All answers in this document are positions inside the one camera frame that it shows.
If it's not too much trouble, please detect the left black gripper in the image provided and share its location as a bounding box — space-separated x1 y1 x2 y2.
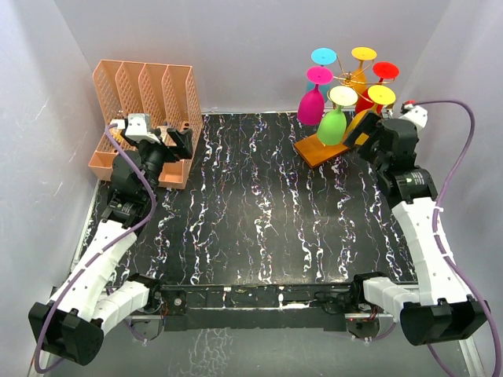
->
133 129 192 199

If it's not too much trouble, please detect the green wine glass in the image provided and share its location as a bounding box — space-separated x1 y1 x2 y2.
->
316 85 358 146

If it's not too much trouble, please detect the yellow-orange wine glass front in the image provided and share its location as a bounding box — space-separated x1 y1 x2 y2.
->
347 85 396 133

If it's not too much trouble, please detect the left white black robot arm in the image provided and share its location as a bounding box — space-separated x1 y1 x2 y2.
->
28 126 193 374

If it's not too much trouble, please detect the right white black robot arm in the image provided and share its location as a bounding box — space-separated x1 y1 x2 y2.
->
344 110 486 346

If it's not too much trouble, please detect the magenta wine glass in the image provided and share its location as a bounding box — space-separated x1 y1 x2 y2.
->
297 66 333 126

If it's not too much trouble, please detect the red wine glass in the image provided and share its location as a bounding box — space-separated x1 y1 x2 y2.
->
355 61 400 113

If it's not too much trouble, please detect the orange wine glass rear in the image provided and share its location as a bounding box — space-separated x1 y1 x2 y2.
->
349 46 377 94

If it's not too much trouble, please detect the cyan wine glass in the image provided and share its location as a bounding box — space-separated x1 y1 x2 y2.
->
310 47 337 102

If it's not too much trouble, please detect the peach plastic file organizer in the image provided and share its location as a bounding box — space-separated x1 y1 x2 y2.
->
88 60 204 189

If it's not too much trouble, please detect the black front base bar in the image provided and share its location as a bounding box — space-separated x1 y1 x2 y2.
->
160 284 354 331

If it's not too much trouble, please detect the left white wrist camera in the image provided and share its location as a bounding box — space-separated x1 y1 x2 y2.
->
111 113 162 145

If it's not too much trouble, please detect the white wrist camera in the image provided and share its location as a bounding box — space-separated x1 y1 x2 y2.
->
111 113 162 145
399 101 428 131

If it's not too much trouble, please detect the gold wire glass rack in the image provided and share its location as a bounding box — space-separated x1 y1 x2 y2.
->
293 70 396 170

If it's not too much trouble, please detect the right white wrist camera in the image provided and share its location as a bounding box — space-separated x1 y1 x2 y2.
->
399 101 428 131

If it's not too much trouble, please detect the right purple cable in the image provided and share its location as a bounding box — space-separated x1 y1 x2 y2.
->
349 100 492 377

